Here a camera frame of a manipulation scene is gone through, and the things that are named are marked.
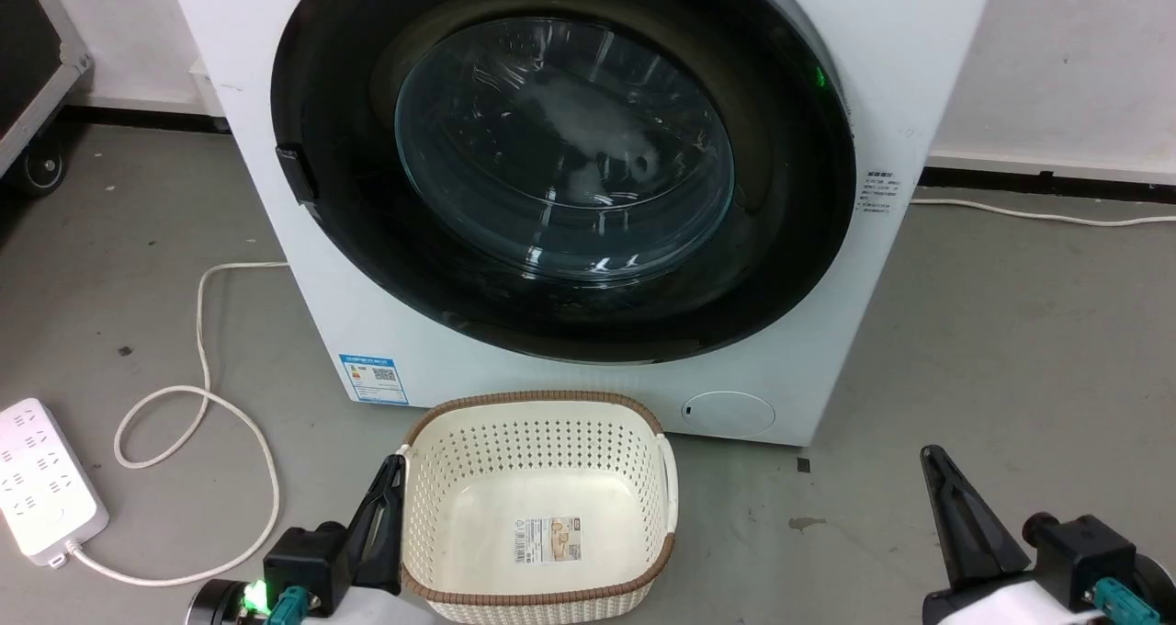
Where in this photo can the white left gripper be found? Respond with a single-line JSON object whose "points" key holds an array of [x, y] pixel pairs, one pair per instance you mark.
{"points": [[363, 611]]}

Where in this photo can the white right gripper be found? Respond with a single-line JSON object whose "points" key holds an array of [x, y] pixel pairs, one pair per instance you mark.
{"points": [[1001, 604]]}

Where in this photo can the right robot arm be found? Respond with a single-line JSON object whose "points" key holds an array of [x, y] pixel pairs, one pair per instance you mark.
{"points": [[1159, 593]]}

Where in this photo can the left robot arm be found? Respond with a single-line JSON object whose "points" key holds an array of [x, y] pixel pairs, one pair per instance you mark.
{"points": [[216, 604]]}

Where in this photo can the round black glass washer door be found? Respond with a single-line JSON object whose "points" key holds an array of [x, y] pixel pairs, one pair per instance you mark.
{"points": [[565, 147]]}

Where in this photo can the white front-load washing machine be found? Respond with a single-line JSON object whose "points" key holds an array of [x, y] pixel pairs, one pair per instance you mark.
{"points": [[900, 73]]}

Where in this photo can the blue energy label sticker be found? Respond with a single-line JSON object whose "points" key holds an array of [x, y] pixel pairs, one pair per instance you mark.
{"points": [[374, 379]]}

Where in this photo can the paper product label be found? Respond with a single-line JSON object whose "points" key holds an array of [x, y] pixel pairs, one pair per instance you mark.
{"points": [[548, 539]]}

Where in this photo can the cream perforated laundry basket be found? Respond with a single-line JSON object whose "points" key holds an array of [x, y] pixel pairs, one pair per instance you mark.
{"points": [[537, 460]]}

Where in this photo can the round white filter cover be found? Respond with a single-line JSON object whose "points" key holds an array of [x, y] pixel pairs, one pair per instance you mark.
{"points": [[728, 414]]}

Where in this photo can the white power strip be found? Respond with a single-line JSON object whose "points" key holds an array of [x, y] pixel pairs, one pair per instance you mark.
{"points": [[41, 482]]}

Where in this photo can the small printed warning sticker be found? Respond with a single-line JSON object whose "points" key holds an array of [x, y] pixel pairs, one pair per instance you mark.
{"points": [[879, 191]]}

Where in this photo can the black wheeled flight case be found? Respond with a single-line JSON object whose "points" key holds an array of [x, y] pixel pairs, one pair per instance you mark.
{"points": [[23, 46]]}

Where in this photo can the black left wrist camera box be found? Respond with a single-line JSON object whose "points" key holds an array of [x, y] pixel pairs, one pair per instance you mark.
{"points": [[303, 561]]}

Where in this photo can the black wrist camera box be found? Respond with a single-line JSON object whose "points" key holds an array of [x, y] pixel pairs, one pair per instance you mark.
{"points": [[1084, 551], [303, 561]]}

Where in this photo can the teal left camera connector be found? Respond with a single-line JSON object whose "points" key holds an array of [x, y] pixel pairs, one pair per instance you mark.
{"points": [[291, 604]]}

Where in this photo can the teal camera connector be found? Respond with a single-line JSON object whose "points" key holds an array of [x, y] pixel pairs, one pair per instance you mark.
{"points": [[1121, 602], [291, 604]]}

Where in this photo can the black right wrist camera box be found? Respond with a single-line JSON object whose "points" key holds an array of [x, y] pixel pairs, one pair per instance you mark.
{"points": [[1084, 551]]}

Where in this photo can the teal right camera connector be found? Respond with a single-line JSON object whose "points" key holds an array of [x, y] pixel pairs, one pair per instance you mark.
{"points": [[1121, 602]]}

